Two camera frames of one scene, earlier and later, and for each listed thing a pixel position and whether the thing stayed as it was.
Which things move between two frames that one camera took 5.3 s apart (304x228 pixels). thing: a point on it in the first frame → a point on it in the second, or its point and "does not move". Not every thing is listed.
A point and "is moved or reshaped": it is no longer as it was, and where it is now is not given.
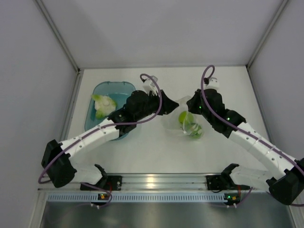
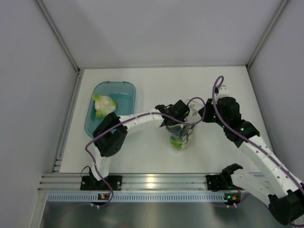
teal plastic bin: x=118 y=90 does not move
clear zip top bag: x=182 y=123 is moved or reshaped
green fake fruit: x=185 y=117 is moved or reshaped
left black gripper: x=168 y=105 → x=183 y=118
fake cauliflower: x=104 y=105 does not move
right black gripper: x=192 y=102 → x=209 y=106
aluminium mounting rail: x=141 y=182 does not move
